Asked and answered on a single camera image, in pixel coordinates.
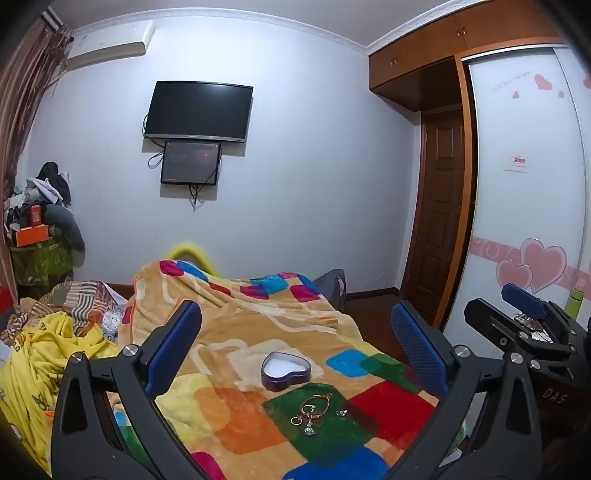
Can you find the purple heart-shaped tin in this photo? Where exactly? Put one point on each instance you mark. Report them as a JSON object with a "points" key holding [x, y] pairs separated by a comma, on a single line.
{"points": [[285, 369]]}

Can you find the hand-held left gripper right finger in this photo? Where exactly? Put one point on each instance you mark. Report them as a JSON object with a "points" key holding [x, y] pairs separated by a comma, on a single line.
{"points": [[418, 344]]}

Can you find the small black wall monitor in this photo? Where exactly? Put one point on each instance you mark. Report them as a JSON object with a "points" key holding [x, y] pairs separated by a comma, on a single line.
{"points": [[190, 162]]}

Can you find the grey bag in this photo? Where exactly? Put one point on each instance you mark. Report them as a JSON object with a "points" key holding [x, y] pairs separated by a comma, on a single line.
{"points": [[330, 282]]}

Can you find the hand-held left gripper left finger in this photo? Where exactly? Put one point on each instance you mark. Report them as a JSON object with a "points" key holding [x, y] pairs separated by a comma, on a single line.
{"points": [[178, 341]]}

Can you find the yellow foam tube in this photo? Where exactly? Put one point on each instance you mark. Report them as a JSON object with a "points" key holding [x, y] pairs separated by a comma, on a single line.
{"points": [[196, 254]]}

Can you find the green printed cloth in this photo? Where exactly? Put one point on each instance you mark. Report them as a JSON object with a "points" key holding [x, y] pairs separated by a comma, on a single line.
{"points": [[41, 263]]}

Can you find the pile of clothes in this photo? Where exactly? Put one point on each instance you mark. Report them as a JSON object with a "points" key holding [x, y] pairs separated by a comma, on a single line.
{"points": [[39, 194]]}

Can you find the striped red curtain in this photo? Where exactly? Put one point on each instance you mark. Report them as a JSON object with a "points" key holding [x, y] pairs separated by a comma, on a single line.
{"points": [[25, 92]]}

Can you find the white air conditioner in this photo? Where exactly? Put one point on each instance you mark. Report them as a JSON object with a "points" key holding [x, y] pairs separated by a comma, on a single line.
{"points": [[108, 46]]}

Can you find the orange box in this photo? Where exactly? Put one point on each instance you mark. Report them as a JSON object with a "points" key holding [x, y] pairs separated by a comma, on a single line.
{"points": [[31, 234]]}

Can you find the brown wooden door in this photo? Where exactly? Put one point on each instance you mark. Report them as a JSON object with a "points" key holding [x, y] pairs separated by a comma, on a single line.
{"points": [[436, 207]]}

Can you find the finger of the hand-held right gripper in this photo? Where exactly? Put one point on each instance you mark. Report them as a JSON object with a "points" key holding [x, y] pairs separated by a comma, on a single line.
{"points": [[489, 318], [524, 299]]}

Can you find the green bottle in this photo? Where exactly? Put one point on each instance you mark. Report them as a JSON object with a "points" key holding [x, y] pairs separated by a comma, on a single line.
{"points": [[576, 302]]}

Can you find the striped brown quilt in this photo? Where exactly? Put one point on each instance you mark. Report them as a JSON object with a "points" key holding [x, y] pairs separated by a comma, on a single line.
{"points": [[81, 300]]}

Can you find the small red box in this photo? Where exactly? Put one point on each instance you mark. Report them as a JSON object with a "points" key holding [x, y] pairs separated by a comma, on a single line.
{"points": [[35, 214]]}

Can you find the colourful checked blanket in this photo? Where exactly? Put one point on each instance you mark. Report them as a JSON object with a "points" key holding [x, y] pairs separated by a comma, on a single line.
{"points": [[277, 323]]}

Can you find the yellow printed cloth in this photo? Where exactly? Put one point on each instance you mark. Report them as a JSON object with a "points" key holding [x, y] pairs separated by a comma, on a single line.
{"points": [[32, 360]]}

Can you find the wooden overhead cabinet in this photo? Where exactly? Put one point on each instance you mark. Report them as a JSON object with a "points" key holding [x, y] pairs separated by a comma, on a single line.
{"points": [[443, 50]]}

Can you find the black wall television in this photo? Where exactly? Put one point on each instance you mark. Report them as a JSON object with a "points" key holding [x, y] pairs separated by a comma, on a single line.
{"points": [[199, 110]]}

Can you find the white paper notice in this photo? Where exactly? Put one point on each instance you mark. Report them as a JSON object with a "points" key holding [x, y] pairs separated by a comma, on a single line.
{"points": [[516, 162]]}

